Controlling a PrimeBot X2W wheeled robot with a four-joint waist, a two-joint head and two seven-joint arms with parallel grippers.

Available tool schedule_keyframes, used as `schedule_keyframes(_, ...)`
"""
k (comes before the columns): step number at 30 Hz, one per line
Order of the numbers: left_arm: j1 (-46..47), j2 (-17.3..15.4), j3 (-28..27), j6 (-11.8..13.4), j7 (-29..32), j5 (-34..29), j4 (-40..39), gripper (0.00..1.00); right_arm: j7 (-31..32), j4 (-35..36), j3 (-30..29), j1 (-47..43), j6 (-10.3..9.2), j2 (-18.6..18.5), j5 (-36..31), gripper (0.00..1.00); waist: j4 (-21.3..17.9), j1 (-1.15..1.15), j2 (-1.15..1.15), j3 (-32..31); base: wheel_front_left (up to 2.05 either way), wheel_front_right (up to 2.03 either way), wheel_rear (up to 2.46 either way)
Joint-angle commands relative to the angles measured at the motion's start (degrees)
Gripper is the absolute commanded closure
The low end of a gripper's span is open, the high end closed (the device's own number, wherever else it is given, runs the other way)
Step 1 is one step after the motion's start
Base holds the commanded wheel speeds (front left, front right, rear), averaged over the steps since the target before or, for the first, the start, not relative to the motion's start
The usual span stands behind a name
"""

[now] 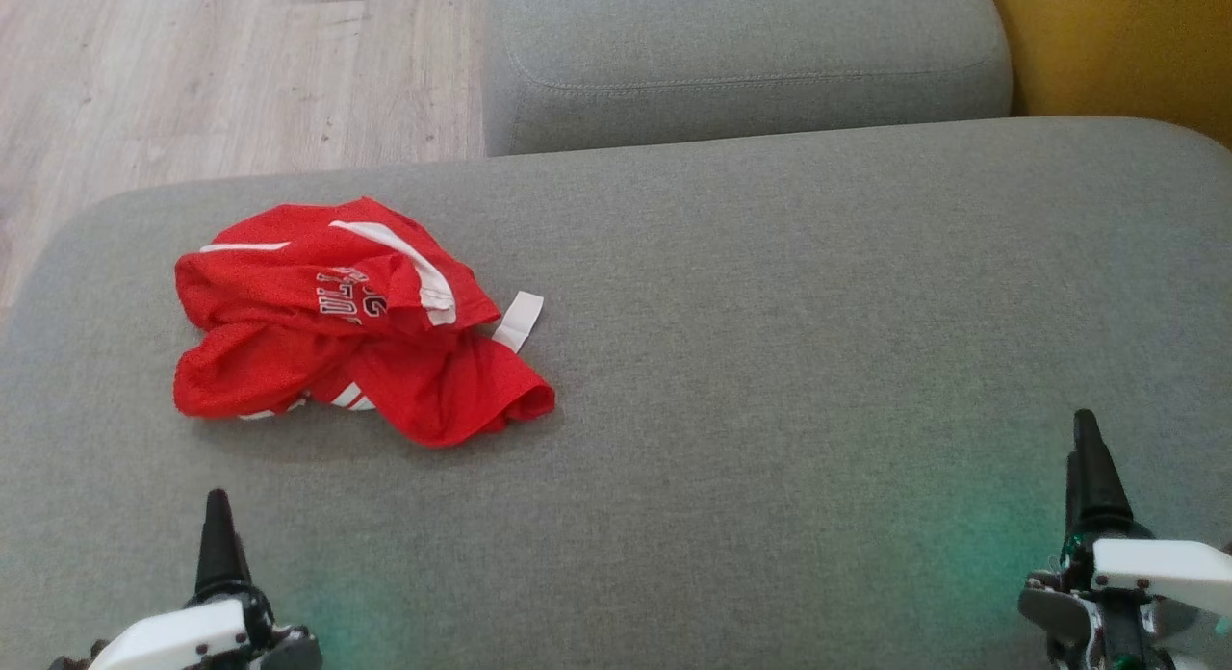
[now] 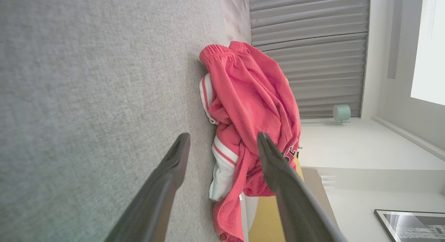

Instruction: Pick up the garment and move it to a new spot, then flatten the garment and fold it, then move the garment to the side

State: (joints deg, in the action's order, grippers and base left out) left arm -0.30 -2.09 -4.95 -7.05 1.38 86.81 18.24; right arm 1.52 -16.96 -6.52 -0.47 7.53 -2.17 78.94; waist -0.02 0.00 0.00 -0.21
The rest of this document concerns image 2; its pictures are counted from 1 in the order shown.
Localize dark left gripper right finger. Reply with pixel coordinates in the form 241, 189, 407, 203
257, 132, 348, 242

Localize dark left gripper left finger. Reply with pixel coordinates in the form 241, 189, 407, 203
104, 132, 191, 242

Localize red basketball jersey white sleeves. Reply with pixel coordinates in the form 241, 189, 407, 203
199, 73, 303, 242

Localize red shorts white stripe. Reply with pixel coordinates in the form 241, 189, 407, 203
200, 41, 301, 197

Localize brown side table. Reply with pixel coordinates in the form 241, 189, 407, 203
301, 167, 338, 228

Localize teal lamp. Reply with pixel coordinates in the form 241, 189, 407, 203
333, 104, 351, 125

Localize grey fabric sofa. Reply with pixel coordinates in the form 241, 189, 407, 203
0, 0, 259, 242

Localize black framed picture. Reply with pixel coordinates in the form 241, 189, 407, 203
374, 209, 445, 242

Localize grey pleated curtain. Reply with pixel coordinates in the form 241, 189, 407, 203
248, 0, 371, 119

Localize bright window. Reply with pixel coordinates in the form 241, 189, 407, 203
410, 0, 445, 106

